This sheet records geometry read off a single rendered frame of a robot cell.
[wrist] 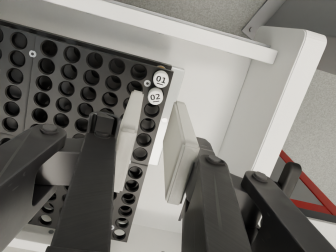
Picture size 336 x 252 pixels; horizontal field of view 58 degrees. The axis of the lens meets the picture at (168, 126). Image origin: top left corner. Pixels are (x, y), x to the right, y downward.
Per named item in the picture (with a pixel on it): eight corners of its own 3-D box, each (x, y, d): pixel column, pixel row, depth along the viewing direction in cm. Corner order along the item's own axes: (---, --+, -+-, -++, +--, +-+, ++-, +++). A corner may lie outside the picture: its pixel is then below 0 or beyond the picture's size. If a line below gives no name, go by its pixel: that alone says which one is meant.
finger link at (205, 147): (200, 183, 11) (275, 199, 11) (187, 133, 16) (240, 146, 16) (188, 216, 12) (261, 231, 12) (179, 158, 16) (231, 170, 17)
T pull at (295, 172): (298, 161, 28) (305, 168, 27) (268, 226, 30) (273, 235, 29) (262, 152, 28) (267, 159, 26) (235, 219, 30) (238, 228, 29)
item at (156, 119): (173, 70, 25) (173, 72, 25) (127, 238, 31) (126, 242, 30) (151, 65, 25) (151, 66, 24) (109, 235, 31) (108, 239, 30)
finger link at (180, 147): (183, 143, 12) (201, 147, 12) (174, 99, 19) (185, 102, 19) (164, 204, 13) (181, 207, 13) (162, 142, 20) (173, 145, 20)
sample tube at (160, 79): (164, 78, 28) (166, 90, 24) (152, 74, 28) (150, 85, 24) (168, 66, 28) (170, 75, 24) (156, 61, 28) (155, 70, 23)
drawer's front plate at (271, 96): (274, 29, 32) (331, 36, 21) (194, 246, 41) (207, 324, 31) (258, 25, 32) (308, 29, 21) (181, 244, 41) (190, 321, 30)
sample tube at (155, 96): (162, 91, 29) (164, 104, 24) (149, 92, 29) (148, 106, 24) (161, 78, 28) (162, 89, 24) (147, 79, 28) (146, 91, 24)
